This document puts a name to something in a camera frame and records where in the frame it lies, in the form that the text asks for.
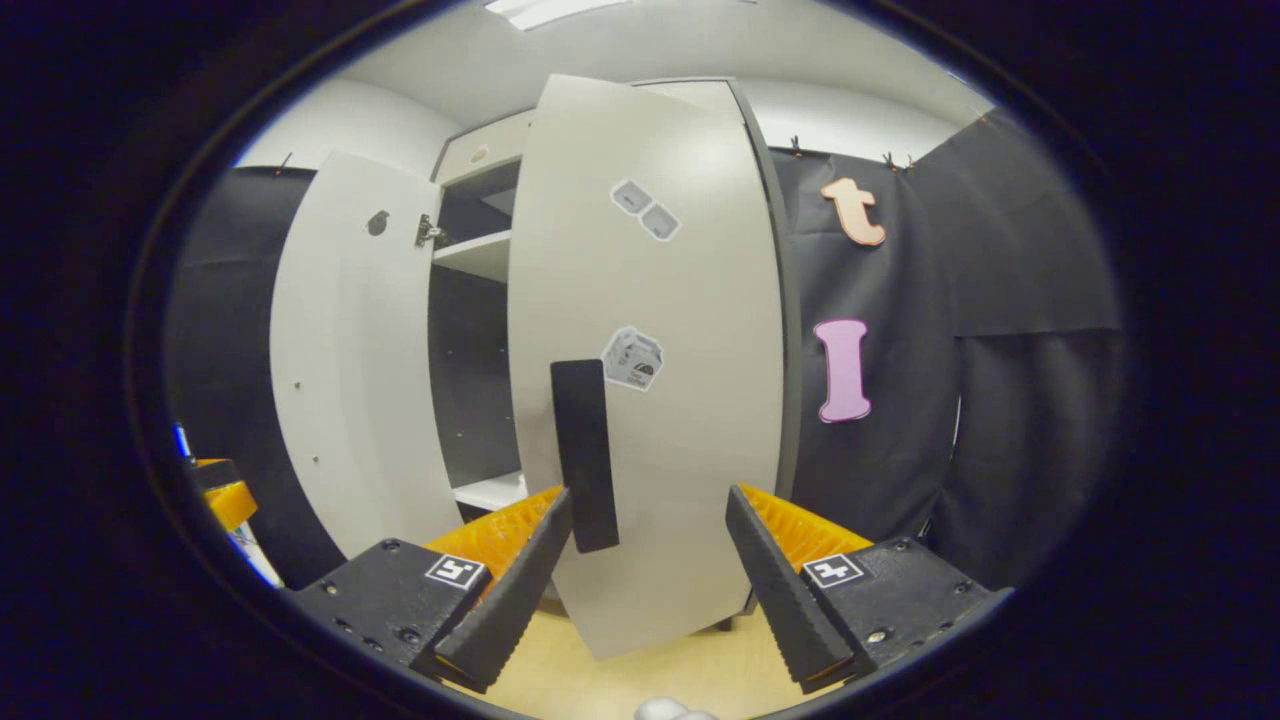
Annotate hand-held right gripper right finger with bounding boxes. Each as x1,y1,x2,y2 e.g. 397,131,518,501
724,484,1014,696

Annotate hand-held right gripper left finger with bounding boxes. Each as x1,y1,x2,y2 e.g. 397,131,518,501
290,486,574,693

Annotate grey cabinet door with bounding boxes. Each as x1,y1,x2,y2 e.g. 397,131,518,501
268,150,466,561
507,73,786,661

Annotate grey shoe cabinet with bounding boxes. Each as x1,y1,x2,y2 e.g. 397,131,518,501
430,75,801,631

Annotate white paper sheets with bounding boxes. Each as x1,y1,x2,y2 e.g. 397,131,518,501
232,522,286,588

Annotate black backdrop cloth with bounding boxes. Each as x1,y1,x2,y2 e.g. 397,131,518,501
770,105,1126,591
165,165,346,591

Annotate ceiling light panel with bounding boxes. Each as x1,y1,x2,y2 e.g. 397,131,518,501
485,0,636,31

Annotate black door handle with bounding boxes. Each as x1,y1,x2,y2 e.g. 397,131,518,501
550,358,621,554

